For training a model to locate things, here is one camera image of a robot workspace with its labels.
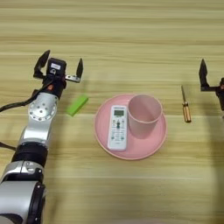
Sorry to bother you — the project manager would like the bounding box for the screwdriver with amber handle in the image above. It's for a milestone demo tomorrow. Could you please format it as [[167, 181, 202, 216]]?
[[180, 85, 193, 123]]

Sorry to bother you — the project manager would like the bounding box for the green rectangular block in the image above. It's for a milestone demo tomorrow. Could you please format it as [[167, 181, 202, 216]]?
[[65, 94, 89, 117]]

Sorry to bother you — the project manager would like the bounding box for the pink round plate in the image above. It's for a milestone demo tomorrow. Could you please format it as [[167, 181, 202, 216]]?
[[94, 93, 169, 161]]

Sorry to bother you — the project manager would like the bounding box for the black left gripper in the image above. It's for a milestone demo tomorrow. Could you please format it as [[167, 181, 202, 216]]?
[[33, 49, 84, 100]]

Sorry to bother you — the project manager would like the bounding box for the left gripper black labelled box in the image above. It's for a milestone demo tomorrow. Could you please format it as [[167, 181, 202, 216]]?
[[46, 57, 67, 77]]

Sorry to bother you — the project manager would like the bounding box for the pink plastic cup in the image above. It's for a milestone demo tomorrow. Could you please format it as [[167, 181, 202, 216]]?
[[127, 94, 164, 140]]

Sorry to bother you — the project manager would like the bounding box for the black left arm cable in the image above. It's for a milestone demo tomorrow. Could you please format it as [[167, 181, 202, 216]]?
[[0, 77, 56, 152]]

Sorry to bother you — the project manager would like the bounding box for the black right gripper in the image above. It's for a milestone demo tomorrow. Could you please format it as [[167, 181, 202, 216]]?
[[199, 59, 224, 112]]

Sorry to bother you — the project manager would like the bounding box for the white remote control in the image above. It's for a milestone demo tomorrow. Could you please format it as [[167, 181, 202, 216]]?
[[107, 104, 129, 151]]

